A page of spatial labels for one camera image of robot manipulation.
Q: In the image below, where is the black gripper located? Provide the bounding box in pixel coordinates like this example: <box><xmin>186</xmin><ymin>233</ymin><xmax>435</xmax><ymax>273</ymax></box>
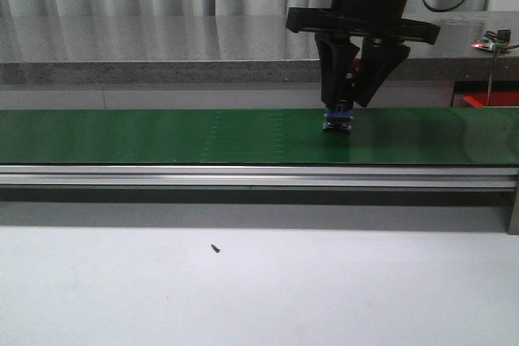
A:
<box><xmin>285</xmin><ymin>7</ymin><xmax>440</xmax><ymax>109</ymax></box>

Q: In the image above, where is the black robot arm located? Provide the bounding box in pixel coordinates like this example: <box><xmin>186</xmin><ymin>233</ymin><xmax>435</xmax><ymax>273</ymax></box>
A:
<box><xmin>286</xmin><ymin>0</ymin><xmax>440</xmax><ymax>110</ymax></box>

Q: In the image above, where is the green conveyor belt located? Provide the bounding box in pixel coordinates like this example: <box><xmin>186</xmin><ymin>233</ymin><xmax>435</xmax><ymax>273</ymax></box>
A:
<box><xmin>1</xmin><ymin>108</ymin><xmax>518</xmax><ymax>165</ymax></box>

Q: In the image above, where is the red plastic tray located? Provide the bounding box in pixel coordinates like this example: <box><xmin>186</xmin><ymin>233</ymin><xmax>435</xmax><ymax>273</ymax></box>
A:
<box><xmin>462</xmin><ymin>91</ymin><xmax>519</xmax><ymax>108</ymax></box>

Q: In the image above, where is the small green circuit board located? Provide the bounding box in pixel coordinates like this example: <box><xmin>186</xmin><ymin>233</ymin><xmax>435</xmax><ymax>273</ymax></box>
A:
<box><xmin>470</xmin><ymin>29</ymin><xmax>512</xmax><ymax>53</ymax></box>

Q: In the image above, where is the grey stone counter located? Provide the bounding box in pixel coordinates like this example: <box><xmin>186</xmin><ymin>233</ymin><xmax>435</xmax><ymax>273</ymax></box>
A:
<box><xmin>1</xmin><ymin>11</ymin><xmax>518</xmax><ymax>84</ymax></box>

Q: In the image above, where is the red black wire pair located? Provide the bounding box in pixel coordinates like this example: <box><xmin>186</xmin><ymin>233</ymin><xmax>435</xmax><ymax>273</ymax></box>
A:
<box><xmin>483</xmin><ymin>42</ymin><xmax>519</xmax><ymax>108</ymax></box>

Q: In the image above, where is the grey metal support bracket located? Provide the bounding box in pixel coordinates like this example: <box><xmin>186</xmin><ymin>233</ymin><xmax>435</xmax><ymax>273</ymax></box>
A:
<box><xmin>501</xmin><ymin>185</ymin><xmax>519</xmax><ymax>236</ymax></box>

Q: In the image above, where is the aluminium conveyor frame rail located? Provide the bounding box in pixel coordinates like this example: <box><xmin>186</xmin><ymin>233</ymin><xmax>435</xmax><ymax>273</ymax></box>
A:
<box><xmin>1</xmin><ymin>165</ymin><xmax>518</xmax><ymax>190</ymax></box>

